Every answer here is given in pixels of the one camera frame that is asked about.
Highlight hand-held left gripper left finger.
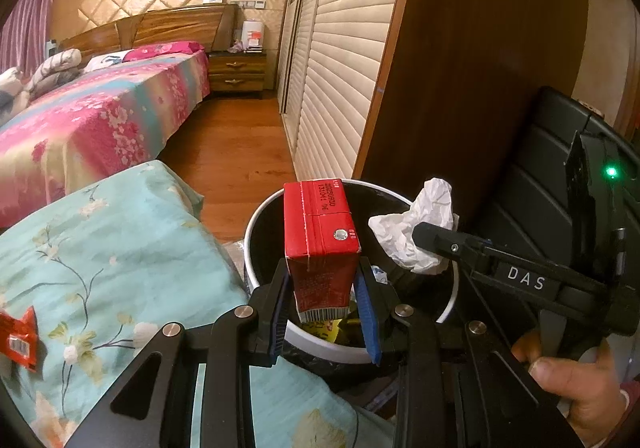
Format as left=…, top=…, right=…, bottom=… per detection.
left=65, top=258, right=291, bottom=448

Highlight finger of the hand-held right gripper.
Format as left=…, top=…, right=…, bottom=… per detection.
left=411, top=221, right=496, bottom=271

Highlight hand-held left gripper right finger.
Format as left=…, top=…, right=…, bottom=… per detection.
left=352, top=255, right=566, bottom=448

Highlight white tissue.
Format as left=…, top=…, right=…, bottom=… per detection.
left=368, top=177, right=460, bottom=275

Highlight black bin with white rim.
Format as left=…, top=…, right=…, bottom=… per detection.
left=243, top=177, right=460, bottom=364

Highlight red drink carton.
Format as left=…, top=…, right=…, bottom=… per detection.
left=282, top=179, right=362, bottom=325

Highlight person's right hand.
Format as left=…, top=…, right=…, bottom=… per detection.
left=511, top=328, right=632, bottom=446

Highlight brown wardrobe side panel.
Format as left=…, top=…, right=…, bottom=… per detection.
left=359, top=0, right=590, bottom=211

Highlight cream slatted wardrobe doors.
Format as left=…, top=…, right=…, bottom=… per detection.
left=276, top=0, right=409, bottom=183

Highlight wooden nightstand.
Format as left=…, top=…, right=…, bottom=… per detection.
left=206, top=50, right=268, bottom=100

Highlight red snack wrapper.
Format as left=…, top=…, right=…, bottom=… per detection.
left=0, top=305, right=42, bottom=374

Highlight bed with pink floral sheet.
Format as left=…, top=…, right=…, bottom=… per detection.
left=0, top=48, right=212, bottom=230

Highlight white and red box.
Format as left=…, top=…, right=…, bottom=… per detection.
left=241, top=19, right=265, bottom=52

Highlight pink pillow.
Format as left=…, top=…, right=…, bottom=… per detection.
left=122, top=40, right=207, bottom=62

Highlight white pillow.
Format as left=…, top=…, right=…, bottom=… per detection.
left=84, top=52, right=127, bottom=72

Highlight wooden headboard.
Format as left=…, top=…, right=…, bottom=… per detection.
left=59, top=3, right=239, bottom=55

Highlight folded grey white quilt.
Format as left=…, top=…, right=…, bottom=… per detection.
left=24, top=48, right=84, bottom=100

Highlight narrow pink curtain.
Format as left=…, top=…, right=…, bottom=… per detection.
left=0, top=0, right=54, bottom=75

